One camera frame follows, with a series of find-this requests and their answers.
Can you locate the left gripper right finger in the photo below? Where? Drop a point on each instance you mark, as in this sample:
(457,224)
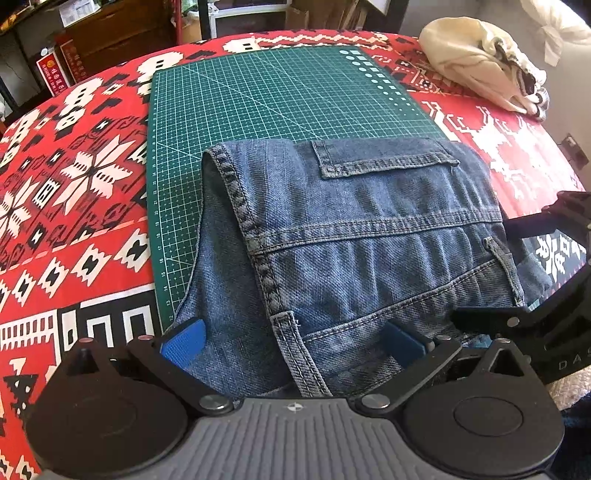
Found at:
(421,358)

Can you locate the white plastic drawer unit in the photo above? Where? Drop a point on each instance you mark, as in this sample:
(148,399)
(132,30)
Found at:
(214,13)

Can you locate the white curtain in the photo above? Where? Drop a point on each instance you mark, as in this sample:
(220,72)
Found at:
(558,25)

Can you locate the red patterned tablecloth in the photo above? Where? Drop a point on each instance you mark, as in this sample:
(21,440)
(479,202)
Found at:
(75,259)

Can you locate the cardboard boxes stack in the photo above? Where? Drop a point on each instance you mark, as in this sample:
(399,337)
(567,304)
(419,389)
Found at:
(327,14)

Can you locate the wall power outlet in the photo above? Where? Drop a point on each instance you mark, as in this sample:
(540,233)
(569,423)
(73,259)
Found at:
(573,152)

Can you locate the blue denim shorts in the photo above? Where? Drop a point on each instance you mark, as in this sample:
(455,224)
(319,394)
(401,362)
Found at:
(307,250)

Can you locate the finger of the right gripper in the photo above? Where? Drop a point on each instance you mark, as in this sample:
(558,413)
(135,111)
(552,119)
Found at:
(515,324)
(531,225)

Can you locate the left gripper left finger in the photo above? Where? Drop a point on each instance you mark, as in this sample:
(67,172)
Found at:
(167,357)

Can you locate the dark wooden drawer cabinet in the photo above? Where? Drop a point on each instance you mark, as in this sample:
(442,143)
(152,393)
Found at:
(119,32)

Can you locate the red sign board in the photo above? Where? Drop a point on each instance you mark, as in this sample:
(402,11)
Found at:
(52,72)

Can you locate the green cutting mat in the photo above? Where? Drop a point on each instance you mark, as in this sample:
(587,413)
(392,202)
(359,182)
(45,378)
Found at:
(296,93)

